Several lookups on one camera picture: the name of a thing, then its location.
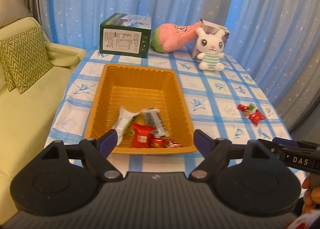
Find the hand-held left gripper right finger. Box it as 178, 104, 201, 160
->
189, 129, 274, 182

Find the blue checked tablecloth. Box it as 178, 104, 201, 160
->
45, 44, 293, 186

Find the white snack packet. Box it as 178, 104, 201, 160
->
110, 105, 139, 144

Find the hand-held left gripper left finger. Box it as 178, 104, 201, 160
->
40, 129, 124, 182

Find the red white printed clothing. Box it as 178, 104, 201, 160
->
287, 213, 320, 229

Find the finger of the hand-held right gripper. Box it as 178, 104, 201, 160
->
272, 137, 320, 149
257, 138, 287, 154

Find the green chevron cushion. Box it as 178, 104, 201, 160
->
4, 26, 54, 94
0, 39, 16, 92

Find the light green sofa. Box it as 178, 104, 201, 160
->
0, 16, 88, 221

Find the grey white cardboard box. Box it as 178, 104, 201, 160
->
192, 19, 230, 60

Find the pink plush toy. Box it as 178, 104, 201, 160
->
151, 22, 200, 54

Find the person's right hand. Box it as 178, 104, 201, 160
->
301, 175, 320, 216

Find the green red candy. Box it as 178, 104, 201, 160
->
244, 103, 256, 116

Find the grey cushion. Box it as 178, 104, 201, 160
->
0, 0, 32, 28

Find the orange plastic tray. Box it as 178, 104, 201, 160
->
84, 63, 197, 156

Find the green cardboard box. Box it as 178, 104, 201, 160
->
99, 13, 152, 58

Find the red snack packet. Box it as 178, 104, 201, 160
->
248, 109, 267, 126
150, 137, 184, 149
130, 122, 155, 149

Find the dark clear snack packet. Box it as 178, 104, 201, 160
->
141, 108, 167, 137

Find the white bunny plush toy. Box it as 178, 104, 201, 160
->
195, 27, 225, 70

